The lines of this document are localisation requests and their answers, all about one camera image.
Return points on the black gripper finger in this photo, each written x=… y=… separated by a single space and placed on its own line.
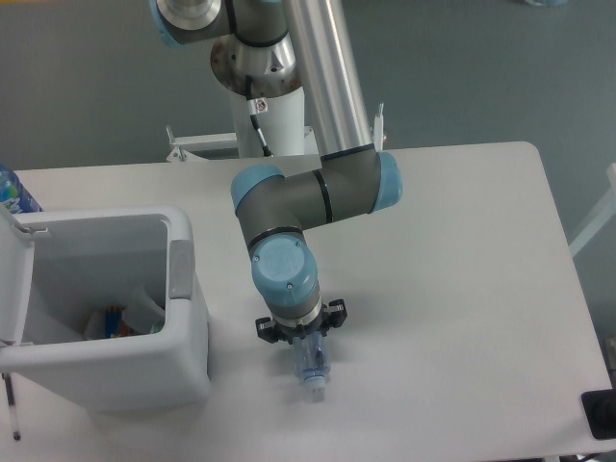
x=333 y=315
x=269 y=330

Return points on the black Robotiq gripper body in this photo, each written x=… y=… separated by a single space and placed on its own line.
x=289 y=329

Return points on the clear crushed plastic bottle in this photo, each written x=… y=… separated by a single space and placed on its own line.
x=312 y=365

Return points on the white paper wrapper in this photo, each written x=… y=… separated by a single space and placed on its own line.
x=142 y=313

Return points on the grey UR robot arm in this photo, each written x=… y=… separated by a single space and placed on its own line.
x=355 y=178

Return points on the white plastic trash can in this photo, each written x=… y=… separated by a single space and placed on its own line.
x=60 y=272

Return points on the blue snack packet in bin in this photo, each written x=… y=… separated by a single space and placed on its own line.
x=114 y=326

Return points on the black and white pen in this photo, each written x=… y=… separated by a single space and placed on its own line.
x=12 y=406

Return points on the black device at table edge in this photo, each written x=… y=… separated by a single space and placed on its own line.
x=599 y=408

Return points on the blue labelled water bottle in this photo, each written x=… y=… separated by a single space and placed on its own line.
x=14 y=196

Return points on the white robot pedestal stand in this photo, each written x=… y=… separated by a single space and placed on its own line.
x=266 y=102

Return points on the white frame bar right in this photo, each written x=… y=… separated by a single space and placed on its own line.
x=598 y=216

